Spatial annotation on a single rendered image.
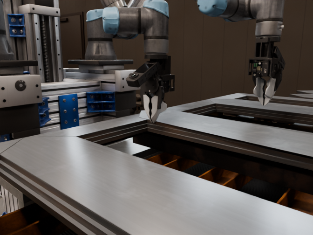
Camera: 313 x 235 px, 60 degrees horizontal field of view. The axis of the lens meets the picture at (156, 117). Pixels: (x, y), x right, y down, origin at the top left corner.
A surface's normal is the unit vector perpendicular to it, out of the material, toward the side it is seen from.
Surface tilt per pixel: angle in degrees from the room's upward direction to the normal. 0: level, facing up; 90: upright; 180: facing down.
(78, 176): 0
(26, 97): 90
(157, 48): 90
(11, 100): 90
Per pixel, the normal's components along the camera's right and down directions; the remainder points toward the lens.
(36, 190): -0.66, 0.16
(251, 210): 0.00, -0.98
